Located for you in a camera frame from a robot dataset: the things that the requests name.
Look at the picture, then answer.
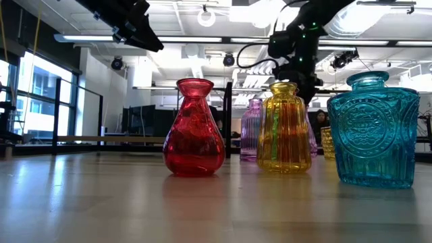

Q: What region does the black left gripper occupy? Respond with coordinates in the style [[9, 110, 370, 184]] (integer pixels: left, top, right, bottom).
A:
[[74, 0, 165, 53]]

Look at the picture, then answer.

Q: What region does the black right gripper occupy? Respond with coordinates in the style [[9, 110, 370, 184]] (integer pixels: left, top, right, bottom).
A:
[[272, 20, 325, 106]]

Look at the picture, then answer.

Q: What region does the pink ribbed cylindrical glass vase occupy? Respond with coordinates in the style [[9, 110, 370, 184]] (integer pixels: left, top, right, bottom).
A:
[[240, 98, 264, 162]]

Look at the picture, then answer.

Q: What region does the red teardrop glass vase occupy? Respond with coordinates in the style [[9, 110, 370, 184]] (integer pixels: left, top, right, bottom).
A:
[[162, 78, 226, 178]]

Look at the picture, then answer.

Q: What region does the person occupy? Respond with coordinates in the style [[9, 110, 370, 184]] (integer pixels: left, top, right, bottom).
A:
[[310, 109, 331, 146], [208, 105, 224, 132]]

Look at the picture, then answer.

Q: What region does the black ceiling spotlight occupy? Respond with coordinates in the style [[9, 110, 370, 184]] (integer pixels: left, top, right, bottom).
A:
[[330, 49, 360, 70], [110, 56, 124, 71], [222, 53, 236, 68]]

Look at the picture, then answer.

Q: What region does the long linear ceiling light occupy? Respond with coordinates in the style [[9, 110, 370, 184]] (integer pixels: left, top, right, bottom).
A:
[[53, 32, 432, 48]]

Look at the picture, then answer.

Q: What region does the yellow diamond-textured glass vase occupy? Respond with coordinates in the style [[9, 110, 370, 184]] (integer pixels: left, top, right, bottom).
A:
[[319, 126, 337, 161]]

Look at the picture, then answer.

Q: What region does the yellow ribbed glass vase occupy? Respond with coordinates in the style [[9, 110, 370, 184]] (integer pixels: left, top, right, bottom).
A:
[[256, 81, 313, 175]]

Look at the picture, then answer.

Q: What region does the teal embossed glass vase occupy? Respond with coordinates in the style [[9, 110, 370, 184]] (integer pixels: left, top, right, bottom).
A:
[[326, 70, 421, 190]]

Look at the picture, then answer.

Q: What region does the large window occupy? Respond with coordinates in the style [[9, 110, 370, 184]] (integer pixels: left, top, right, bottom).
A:
[[0, 50, 80, 144]]

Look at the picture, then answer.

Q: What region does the background robot rig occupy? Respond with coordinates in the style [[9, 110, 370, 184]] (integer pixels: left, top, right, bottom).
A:
[[415, 107, 432, 163]]

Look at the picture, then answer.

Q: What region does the black metal rack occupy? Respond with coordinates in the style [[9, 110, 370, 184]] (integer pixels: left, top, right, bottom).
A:
[[0, 80, 24, 159]]

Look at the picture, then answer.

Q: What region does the white ring lamp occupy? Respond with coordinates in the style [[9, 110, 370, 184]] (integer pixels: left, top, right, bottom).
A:
[[197, 9, 217, 28]]

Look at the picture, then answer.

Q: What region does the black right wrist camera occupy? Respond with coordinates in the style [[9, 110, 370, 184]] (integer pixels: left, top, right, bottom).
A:
[[268, 30, 298, 59]]

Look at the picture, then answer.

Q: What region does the black right camera cable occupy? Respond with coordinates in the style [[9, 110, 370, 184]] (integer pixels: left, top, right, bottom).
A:
[[236, 42, 281, 70]]

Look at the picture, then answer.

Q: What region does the silver ventilation duct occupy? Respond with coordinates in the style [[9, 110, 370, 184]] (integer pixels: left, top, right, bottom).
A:
[[323, 0, 394, 38]]

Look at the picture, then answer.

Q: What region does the black wire frame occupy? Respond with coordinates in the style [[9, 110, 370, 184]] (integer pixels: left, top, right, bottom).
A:
[[9, 143, 432, 163]]

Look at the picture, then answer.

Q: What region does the yellow hanging cable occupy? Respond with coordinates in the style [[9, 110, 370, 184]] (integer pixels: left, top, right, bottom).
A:
[[0, 0, 9, 65], [28, 13, 41, 102]]

